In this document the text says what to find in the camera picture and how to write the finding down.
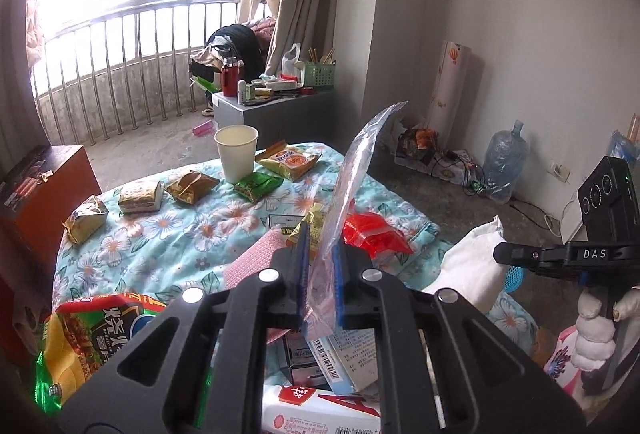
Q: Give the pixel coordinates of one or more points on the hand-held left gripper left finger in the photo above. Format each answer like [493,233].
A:
[302,264]

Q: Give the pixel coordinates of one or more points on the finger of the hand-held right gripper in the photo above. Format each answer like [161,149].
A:
[525,255]

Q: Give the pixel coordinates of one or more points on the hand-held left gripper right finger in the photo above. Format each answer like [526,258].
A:
[340,274]

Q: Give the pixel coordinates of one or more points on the clear plastic zip bag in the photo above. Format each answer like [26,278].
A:
[350,174]

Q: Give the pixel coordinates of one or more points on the person's right hand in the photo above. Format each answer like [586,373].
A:
[592,339]

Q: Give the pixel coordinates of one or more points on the blue plastic basket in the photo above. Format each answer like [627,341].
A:
[514,279]

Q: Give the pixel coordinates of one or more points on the yellow green foil packet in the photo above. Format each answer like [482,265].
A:
[315,229]

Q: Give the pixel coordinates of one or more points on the pink towel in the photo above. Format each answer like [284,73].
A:
[252,259]

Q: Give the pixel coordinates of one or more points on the blue water jug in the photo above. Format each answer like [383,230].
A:
[622,147]

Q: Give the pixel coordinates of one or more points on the red plastic bag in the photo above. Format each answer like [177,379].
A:
[377,234]

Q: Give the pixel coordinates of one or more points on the white cloth bag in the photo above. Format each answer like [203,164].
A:
[470,264]

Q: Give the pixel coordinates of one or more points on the white barcode box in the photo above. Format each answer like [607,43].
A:
[345,359]

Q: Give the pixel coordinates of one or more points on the green snack packet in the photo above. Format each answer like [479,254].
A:
[257,186]

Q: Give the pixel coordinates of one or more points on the empty clear water jug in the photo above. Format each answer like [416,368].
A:
[506,164]

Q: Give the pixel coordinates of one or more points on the dark small box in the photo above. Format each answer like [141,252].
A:
[295,359]

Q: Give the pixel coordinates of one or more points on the yellow orange snack packet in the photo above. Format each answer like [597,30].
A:
[287,160]

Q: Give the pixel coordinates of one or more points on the floral blue blanket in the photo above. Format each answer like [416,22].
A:
[200,234]

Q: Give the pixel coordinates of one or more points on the pink printed bag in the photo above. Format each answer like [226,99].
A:
[562,359]

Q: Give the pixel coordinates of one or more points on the white flat floor box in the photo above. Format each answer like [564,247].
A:
[440,169]

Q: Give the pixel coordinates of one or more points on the white paper cup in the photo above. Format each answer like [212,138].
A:
[236,154]

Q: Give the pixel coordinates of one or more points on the brown gold snack packet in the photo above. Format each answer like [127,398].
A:
[192,186]

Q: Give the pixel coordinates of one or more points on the red white carton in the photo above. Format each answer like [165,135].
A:
[320,414]

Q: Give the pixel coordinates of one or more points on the grey cabinet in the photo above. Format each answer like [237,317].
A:
[280,119]

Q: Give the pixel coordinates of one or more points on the orange snack bag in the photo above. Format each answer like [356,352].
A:
[424,139]

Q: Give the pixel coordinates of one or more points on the cream biscuit packet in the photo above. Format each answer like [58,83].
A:
[141,196]

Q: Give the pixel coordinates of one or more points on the printed wallpaper roll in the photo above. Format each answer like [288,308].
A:
[449,94]

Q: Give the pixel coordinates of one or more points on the green plastic basket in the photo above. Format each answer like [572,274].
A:
[319,77]

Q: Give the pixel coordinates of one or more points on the red thermos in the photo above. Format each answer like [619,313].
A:
[230,77]

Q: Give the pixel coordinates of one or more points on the white plastic bag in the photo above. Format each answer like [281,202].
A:
[291,62]

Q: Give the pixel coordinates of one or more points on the chopsticks bundle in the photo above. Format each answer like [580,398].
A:
[320,55]

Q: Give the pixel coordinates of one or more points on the gold white snack packet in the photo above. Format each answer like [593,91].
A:
[85,220]

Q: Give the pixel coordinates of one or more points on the black clothing pile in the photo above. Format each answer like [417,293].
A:
[240,47]

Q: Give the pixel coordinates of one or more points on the green red noodle packet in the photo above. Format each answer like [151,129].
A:
[85,344]

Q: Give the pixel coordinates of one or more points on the brown wooden box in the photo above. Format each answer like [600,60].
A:
[50,194]

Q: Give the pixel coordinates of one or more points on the metal window railing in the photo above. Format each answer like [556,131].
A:
[125,64]

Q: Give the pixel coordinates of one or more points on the wall socket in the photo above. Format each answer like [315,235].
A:
[561,172]

